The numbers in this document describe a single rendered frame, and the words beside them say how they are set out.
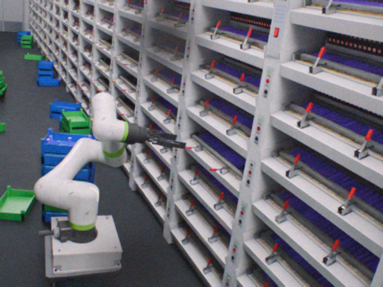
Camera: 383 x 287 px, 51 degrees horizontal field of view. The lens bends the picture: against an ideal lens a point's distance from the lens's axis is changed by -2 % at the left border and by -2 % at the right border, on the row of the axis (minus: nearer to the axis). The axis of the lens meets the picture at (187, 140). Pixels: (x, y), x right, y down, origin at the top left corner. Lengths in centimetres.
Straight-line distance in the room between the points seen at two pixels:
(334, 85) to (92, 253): 118
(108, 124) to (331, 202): 91
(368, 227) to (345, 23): 62
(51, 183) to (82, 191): 15
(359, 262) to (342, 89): 56
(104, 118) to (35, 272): 100
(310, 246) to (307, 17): 79
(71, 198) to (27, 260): 73
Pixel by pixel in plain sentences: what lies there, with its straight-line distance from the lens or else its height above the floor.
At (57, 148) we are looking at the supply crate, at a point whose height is 51.
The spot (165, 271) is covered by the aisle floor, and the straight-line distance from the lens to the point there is 236.
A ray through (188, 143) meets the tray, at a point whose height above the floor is 69.
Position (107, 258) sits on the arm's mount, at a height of 34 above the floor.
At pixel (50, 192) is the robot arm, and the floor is 60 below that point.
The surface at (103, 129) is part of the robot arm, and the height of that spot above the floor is 90.
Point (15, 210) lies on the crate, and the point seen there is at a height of 0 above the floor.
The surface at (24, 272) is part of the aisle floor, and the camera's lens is 236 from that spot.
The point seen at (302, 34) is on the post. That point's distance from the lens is 158.
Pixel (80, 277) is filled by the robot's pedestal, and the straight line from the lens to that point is 190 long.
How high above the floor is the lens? 147
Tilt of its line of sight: 20 degrees down
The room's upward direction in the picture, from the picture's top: 8 degrees clockwise
